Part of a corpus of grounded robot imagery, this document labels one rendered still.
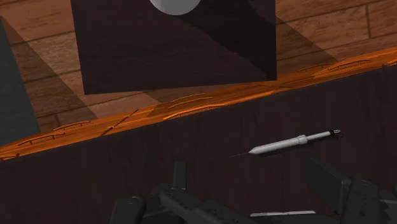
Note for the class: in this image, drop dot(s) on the dark robot stand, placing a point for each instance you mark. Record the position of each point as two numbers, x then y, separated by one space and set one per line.
139 52

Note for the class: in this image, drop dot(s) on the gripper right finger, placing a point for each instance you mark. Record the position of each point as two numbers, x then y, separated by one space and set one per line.
359 201

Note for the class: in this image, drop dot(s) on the silver pen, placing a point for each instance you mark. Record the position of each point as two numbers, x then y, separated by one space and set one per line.
285 143

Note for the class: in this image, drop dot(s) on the orange wooden chest of drawers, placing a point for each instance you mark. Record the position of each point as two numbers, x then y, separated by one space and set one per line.
93 176

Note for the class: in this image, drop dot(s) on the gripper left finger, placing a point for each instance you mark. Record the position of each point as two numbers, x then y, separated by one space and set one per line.
180 204

